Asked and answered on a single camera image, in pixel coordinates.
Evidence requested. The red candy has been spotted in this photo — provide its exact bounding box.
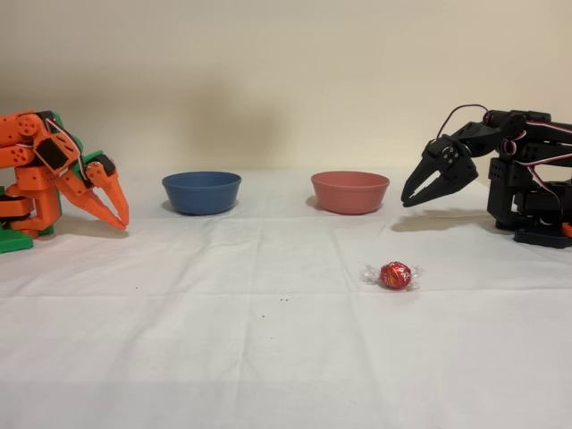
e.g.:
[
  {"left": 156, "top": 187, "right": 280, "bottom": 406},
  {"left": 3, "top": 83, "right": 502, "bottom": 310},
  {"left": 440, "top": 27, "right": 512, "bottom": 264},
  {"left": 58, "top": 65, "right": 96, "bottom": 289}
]
[{"left": 362, "top": 261, "right": 424, "bottom": 292}]

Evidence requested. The red bowl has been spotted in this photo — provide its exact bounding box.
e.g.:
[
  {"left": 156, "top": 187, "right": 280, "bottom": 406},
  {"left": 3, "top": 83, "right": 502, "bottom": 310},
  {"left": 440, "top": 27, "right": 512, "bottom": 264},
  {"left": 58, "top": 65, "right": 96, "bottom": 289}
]
[{"left": 310, "top": 171, "right": 391, "bottom": 216}]

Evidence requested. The blue bowl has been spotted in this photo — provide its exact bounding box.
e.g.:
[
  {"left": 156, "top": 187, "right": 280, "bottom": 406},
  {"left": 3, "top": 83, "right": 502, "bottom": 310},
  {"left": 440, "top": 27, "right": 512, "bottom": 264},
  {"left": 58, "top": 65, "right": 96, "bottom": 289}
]
[{"left": 161, "top": 171, "right": 243, "bottom": 216}]

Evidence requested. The white table cloth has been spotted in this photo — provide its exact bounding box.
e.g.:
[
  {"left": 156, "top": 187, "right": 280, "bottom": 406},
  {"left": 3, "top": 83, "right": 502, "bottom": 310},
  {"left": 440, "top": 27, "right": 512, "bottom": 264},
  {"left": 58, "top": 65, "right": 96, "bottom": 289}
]
[{"left": 0, "top": 167, "right": 572, "bottom": 429}]

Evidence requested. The red white black servo cable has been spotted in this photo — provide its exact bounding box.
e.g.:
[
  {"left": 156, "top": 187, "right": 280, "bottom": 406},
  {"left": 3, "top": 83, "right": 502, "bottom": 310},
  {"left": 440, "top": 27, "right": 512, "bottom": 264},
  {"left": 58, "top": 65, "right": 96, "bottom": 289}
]
[
  {"left": 437, "top": 105, "right": 492, "bottom": 138},
  {"left": 42, "top": 114, "right": 90, "bottom": 180}
]

